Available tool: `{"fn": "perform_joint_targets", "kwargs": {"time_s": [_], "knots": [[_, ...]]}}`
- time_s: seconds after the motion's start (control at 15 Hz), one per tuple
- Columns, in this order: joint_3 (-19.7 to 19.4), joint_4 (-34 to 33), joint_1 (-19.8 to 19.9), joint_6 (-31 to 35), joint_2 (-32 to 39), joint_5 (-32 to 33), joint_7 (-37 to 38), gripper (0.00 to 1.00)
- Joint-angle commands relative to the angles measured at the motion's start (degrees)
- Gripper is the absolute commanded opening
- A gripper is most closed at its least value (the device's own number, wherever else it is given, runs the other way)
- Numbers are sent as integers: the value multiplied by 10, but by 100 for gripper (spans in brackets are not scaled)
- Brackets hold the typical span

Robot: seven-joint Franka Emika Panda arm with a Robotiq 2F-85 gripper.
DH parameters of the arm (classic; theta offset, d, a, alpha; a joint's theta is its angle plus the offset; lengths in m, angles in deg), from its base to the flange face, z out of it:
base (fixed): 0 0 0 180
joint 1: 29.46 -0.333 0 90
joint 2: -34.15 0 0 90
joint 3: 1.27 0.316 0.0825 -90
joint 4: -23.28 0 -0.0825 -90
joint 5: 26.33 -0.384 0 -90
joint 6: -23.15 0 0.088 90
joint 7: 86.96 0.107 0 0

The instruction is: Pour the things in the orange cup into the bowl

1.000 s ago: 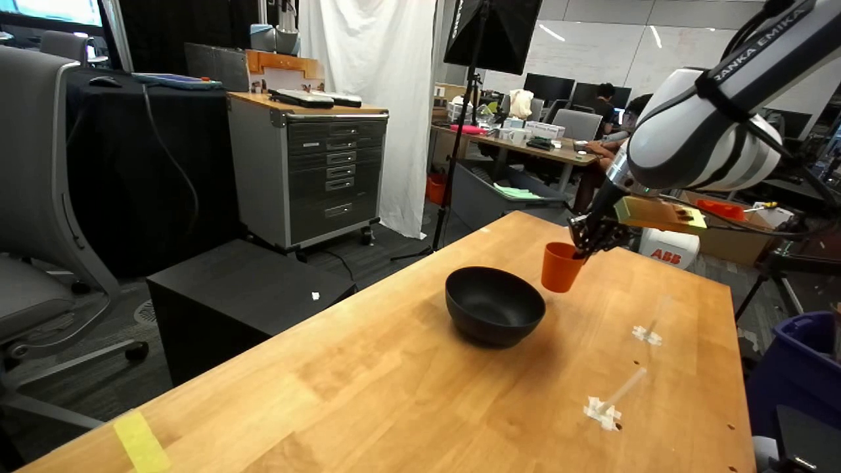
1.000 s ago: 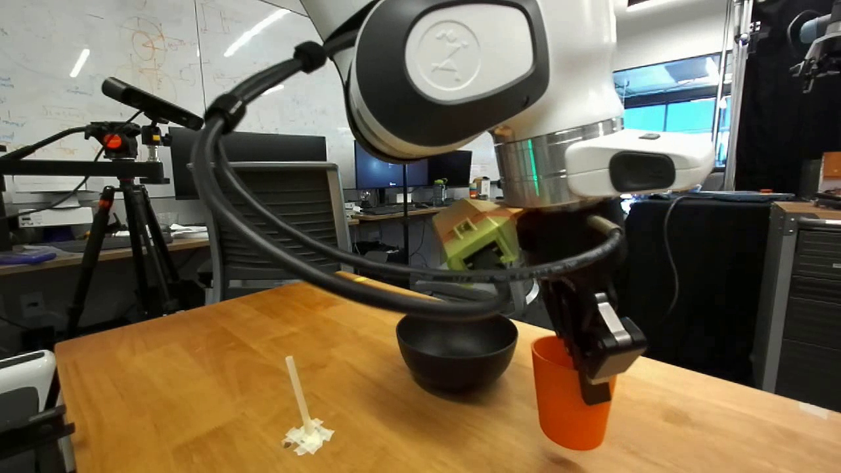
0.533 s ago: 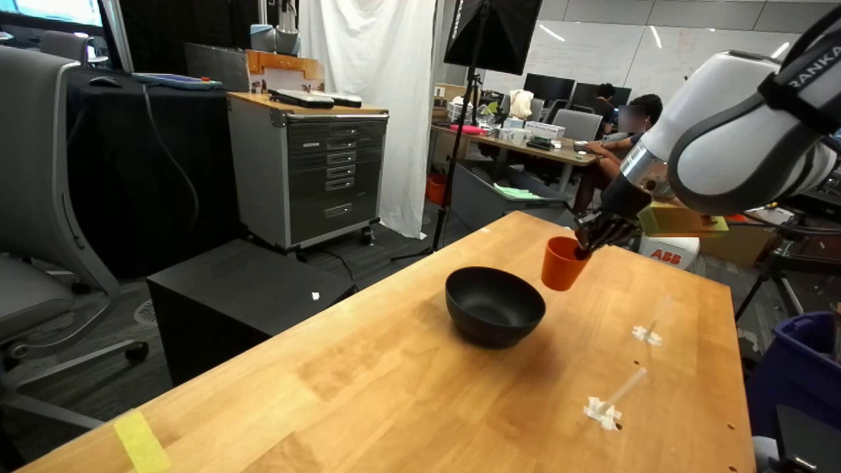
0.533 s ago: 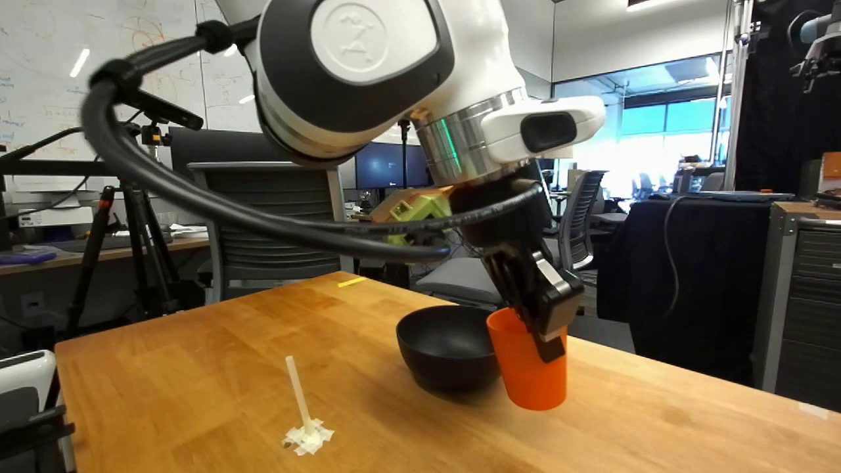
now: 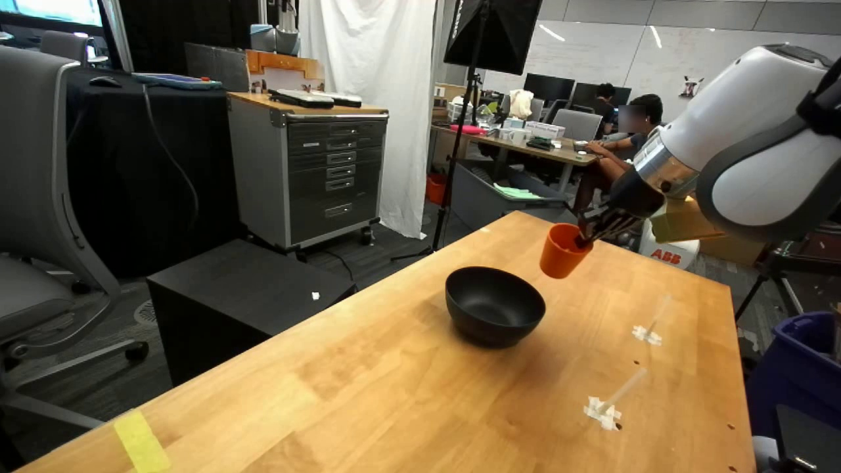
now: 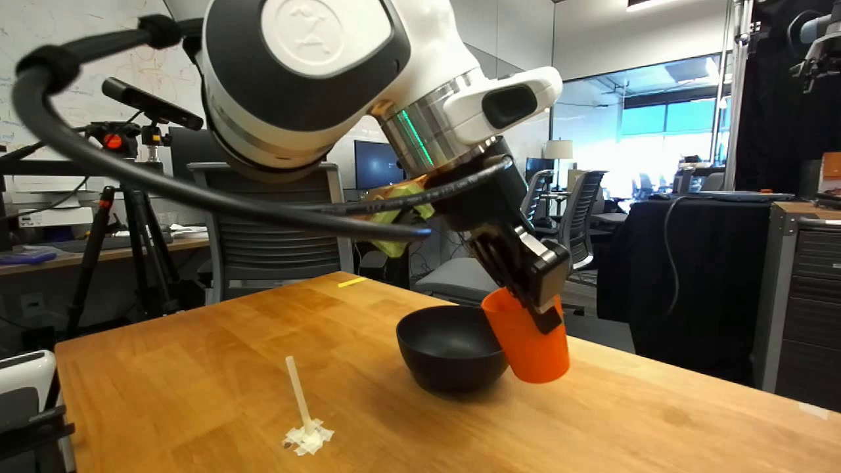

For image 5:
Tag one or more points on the orange plastic cup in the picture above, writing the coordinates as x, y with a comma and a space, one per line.
564, 250

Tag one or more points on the brown wooden box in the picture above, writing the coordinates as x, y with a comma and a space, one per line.
284, 70

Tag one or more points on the cardboard box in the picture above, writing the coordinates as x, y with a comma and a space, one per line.
731, 250

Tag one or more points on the wooden background desk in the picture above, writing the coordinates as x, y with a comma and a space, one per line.
535, 150

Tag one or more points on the white ABB container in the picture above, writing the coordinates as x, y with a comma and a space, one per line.
672, 255

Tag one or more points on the grey metal drawer cabinet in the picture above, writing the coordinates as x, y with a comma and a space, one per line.
306, 175

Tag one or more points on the black background monitor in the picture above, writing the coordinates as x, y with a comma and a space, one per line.
547, 90
590, 96

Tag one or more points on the white curtain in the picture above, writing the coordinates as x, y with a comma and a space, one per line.
376, 88

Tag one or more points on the dark-haired background person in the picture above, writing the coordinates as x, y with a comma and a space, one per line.
605, 96

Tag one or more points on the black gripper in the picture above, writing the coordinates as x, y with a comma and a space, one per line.
632, 199

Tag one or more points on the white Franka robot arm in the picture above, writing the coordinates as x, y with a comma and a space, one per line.
764, 148

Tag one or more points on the black light stand pole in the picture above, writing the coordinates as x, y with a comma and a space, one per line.
455, 159

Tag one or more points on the black bowl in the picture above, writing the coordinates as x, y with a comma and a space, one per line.
496, 307

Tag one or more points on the yellow tape strip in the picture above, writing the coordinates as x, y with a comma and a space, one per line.
140, 443

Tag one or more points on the orange bucket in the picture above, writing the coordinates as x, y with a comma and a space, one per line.
436, 191

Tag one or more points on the black softbox light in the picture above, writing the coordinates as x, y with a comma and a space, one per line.
496, 31

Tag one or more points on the small white wall figurine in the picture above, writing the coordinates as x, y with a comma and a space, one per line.
691, 84

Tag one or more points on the blue plastic bin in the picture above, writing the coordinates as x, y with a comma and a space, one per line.
803, 368

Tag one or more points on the low black cabinet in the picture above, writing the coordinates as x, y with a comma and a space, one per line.
237, 291

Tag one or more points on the black keyboard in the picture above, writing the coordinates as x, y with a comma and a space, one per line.
301, 96

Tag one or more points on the bright computer screen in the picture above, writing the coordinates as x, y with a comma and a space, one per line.
53, 11

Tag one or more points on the grey office chair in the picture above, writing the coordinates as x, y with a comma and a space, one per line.
36, 175

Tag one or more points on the black box under desk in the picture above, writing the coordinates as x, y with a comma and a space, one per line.
490, 199

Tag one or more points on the white taped clear stick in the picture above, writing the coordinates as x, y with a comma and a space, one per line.
648, 334
603, 410

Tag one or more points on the black backdrop panel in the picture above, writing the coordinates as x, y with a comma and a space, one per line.
174, 31

